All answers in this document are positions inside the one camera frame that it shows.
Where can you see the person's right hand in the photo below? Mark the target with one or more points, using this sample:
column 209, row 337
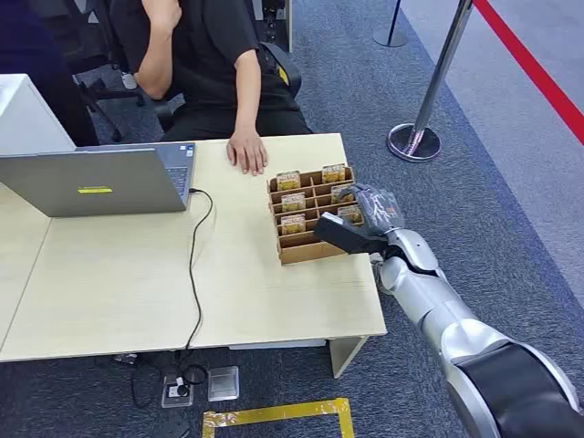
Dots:
column 166, row 15

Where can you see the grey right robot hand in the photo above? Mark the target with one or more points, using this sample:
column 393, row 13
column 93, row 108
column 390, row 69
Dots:
column 379, row 211

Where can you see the person's left hand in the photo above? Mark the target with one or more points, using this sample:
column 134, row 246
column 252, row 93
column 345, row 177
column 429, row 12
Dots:
column 247, row 152

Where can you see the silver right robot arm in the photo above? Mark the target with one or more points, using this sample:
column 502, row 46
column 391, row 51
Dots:
column 456, row 326

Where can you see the person's left forearm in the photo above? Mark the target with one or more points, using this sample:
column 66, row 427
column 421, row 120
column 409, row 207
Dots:
column 247, row 90

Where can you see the person's right forearm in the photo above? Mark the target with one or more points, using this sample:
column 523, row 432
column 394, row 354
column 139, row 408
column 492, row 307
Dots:
column 152, row 66

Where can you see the printed card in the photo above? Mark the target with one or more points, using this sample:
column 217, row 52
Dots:
column 350, row 213
column 339, row 195
column 293, row 202
column 288, row 180
column 333, row 173
column 293, row 224

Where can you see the wooden card holder box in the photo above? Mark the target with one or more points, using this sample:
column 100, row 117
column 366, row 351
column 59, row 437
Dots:
column 301, row 249

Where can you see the person in dark clothing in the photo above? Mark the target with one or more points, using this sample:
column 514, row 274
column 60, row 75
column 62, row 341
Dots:
column 32, row 42

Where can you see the light wooden desk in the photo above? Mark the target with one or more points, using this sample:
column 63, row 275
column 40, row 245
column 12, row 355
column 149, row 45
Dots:
column 136, row 272
column 18, row 254

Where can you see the grey laptop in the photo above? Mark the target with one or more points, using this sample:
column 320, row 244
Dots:
column 91, row 181

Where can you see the yellow sticker on laptop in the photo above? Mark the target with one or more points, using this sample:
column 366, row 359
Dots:
column 95, row 190

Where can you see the white device housing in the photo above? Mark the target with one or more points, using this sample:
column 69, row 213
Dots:
column 27, row 118

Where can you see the silver floor socket cover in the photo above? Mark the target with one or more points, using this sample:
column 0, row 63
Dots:
column 223, row 384

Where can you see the red barrier belt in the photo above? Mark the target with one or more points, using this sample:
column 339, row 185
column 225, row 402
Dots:
column 524, row 57

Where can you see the floor socket box with plug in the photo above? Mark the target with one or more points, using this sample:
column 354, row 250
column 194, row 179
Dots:
column 176, row 392

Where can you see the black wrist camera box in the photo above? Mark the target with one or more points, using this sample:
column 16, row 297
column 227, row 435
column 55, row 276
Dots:
column 346, row 236

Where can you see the silver stanchion post with base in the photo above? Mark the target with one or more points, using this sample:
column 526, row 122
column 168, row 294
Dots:
column 438, row 72

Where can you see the dark stanchion post with base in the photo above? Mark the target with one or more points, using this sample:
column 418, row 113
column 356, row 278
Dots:
column 390, row 37

